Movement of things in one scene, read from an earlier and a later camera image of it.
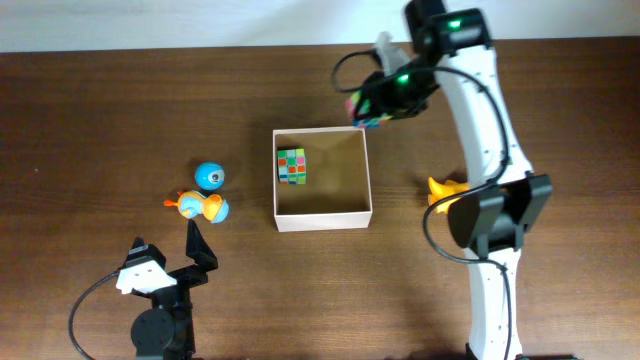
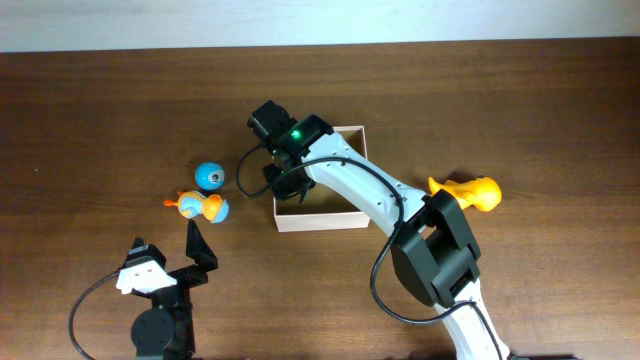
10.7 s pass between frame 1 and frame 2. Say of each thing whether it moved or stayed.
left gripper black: stayed
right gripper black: moved
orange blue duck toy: stayed
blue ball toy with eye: stayed
